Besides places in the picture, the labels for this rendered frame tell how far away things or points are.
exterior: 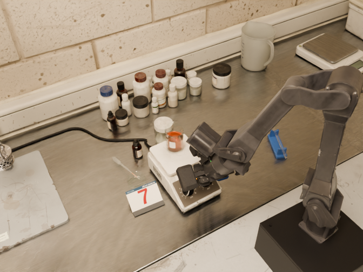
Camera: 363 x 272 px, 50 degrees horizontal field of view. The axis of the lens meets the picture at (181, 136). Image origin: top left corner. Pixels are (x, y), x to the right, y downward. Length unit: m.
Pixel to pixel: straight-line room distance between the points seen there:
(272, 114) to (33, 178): 0.74
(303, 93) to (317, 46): 0.98
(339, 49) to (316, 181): 0.93
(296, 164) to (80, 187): 0.64
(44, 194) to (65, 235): 0.15
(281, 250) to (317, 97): 0.37
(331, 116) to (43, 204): 0.79
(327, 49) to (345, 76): 0.98
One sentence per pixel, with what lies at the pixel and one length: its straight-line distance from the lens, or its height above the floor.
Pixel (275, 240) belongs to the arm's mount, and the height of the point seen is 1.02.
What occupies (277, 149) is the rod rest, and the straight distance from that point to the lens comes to 1.25.
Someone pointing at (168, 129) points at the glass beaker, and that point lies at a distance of 1.09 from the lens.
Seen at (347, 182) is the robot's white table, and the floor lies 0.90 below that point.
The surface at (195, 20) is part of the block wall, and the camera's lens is 1.50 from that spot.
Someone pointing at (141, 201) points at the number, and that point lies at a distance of 1.09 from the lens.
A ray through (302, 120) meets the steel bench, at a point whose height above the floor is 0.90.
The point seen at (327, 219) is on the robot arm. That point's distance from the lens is 0.88.
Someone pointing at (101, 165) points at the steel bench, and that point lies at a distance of 1.22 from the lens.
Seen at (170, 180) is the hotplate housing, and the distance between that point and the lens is 1.06.
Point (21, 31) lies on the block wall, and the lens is 1.27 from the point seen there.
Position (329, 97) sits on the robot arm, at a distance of 0.69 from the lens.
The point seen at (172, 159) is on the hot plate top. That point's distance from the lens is 1.08.
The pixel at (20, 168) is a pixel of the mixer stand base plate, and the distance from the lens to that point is 1.27.
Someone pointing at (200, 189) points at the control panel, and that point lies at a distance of 1.08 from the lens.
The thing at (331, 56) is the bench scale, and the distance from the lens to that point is 1.64.
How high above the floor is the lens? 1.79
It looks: 45 degrees down
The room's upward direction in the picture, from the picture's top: 1 degrees counter-clockwise
